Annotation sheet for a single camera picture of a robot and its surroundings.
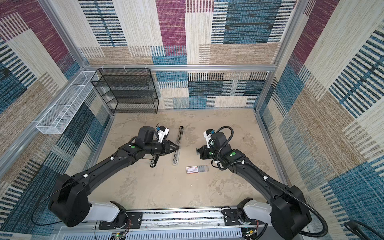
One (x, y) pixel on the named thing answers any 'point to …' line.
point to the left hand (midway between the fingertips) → (178, 146)
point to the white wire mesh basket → (57, 120)
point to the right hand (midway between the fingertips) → (199, 152)
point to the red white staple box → (190, 169)
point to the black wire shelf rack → (127, 90)
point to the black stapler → (175, 159)
